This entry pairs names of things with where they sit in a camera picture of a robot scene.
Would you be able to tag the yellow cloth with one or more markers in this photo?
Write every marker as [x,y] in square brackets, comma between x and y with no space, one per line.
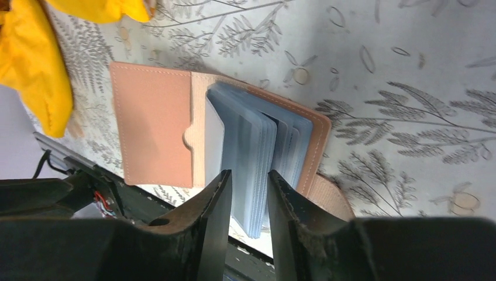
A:
[31,60]

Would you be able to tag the floral patterned table mat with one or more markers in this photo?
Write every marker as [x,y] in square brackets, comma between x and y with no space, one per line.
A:
[409,87]

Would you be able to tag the pink leather card holder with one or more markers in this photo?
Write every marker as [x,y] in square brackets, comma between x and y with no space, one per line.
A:
[161,116]

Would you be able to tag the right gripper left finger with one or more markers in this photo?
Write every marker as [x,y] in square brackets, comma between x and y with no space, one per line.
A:
[40,239]

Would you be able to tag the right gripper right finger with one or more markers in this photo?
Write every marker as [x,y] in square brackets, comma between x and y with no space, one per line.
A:
[312,244]

